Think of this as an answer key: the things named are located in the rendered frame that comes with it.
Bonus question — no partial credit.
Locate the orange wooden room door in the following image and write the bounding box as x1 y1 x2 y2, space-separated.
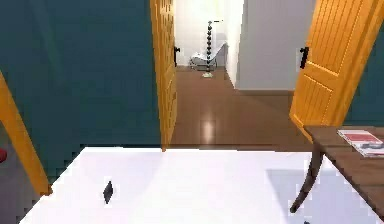
288 0 384 144
149 0 179 153

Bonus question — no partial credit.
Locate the white lounge chair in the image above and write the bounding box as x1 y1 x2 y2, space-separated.
189 41 229 72

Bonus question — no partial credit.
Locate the brown wooden table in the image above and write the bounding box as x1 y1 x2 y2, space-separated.
289 125 384 222

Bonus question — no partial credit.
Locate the black door handle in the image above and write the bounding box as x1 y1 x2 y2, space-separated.
173 46 181 68
299 46 310 70

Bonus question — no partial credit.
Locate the red and white book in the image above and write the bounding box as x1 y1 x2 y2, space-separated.
336 129 384 158

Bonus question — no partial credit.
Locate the small black flat object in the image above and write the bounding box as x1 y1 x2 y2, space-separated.
102 180 115 205

